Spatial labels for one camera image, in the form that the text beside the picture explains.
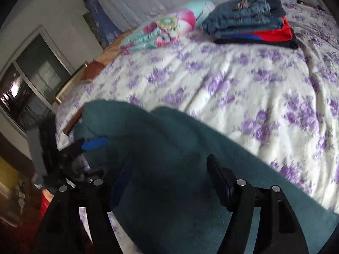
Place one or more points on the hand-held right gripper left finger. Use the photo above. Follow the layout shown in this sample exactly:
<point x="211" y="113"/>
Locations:
<point x="119" y="190"/>

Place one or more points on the tan cloth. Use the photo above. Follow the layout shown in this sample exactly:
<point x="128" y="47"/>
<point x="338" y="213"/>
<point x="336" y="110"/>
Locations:
<point x="111" y="51"/>

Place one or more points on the blue patterned sheet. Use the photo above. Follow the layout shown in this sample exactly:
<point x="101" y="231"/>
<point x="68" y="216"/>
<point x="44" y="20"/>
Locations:
<point x="103" y="21"/>

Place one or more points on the folded blue jeans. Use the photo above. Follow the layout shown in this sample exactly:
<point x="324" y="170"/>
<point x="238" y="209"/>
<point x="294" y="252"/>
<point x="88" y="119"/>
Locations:
<point x="238" y="13"/>

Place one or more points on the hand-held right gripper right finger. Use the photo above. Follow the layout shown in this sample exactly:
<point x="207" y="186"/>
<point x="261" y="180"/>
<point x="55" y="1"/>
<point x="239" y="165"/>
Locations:
<point x="221" y="182"/>

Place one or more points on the window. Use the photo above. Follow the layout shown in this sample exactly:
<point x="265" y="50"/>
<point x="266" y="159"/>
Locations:
<point x="34" y="79"/>

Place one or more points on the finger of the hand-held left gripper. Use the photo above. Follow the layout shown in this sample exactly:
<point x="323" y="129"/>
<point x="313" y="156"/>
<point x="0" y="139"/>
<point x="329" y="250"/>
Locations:
<point x="94" y="143"/>

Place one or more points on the wooden bed frame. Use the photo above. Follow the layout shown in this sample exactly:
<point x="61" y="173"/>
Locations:
<point x="66" y="87"/>

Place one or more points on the brown cushion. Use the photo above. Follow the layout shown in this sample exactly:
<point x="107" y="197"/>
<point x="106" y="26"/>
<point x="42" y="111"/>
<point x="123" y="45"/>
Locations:
<point x="91" y="71"/>

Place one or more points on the dark green pants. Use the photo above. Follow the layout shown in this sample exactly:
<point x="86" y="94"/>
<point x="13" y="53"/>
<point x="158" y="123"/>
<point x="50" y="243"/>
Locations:
<point x="172" y="137"/>

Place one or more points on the purple floral bedsheet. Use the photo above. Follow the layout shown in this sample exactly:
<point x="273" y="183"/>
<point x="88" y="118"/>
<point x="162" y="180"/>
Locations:
<point x="212" y="71"/>

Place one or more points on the person's red clothing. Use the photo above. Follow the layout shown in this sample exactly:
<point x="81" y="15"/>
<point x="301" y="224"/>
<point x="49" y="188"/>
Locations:
<point x="45" y="206"/>

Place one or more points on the colourful floral pillow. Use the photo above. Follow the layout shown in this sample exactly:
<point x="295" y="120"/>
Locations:
<point x="159" y="29"/>

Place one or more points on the folded red garment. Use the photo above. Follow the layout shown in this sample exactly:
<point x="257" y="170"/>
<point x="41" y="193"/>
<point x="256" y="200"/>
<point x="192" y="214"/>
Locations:
<point x="275" y="33"/>

